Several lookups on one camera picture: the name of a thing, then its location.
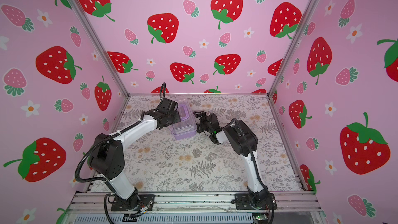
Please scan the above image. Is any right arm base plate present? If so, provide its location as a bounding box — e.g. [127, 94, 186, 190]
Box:
[230, 194, 278, 211]

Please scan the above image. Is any aluminium frame rail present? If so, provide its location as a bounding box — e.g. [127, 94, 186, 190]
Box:
[62, 191, 327, 224]

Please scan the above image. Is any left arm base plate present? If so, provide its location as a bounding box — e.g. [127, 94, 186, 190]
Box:
[108, 194, 155, 212]

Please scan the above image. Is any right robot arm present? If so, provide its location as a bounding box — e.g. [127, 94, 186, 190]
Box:
[193, 112, 271, 207]

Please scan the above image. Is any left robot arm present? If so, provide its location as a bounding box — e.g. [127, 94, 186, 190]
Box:
[75, 98, 181, 209]

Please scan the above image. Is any purple plastic tool box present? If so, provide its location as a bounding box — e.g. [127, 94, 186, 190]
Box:
[170, 99, 197, 140]

